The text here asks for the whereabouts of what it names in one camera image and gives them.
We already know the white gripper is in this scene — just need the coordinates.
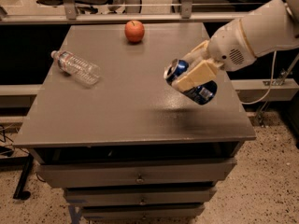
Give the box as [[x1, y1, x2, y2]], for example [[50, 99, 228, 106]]
[[171, 20, 256, 92]]

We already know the blue pepsi can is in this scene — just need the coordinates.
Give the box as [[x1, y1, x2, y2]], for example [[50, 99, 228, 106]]
[[164, 59, 218, 105]]

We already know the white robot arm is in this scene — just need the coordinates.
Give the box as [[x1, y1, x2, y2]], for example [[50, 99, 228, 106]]
[[165, 0, 299, 92]]

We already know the red apple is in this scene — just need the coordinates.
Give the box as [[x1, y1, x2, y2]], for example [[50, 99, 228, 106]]
[[124, 21, 145, 43]]

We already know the grey drawer cabinet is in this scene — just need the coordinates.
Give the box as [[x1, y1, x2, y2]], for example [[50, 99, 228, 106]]
[[15, 22, 255, 212]]

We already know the clear plastic water bottle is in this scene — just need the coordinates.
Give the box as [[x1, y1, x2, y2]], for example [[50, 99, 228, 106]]
[[51, 50, 100, 87]]

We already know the middle grey drawer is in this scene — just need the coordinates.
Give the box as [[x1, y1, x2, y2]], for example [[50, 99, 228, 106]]
[[64, 187, 216, 206]]

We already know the grey drawer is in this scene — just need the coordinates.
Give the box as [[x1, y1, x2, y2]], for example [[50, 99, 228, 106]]
[[64, 187, 216, 206], [82, 204, 205, 220], [37, 158, 236, 188]]

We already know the top grey drawer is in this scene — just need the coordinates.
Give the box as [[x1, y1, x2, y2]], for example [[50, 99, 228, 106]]
[[37, 158, 236, 188]]

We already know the grey metal railing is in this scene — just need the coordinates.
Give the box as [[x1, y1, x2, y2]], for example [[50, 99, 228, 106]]
[[0, 0, 247, 25]]

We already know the bottom grey drawer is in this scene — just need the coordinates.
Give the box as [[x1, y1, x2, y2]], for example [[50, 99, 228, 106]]
[[82, 204, 205, 220]]

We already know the black stand leg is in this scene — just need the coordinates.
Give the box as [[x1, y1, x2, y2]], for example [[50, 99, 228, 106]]
[[13, 155, 34, 201]]

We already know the white cable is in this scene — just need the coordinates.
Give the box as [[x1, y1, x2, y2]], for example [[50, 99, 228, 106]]
[[240, 49, 278, 105]]

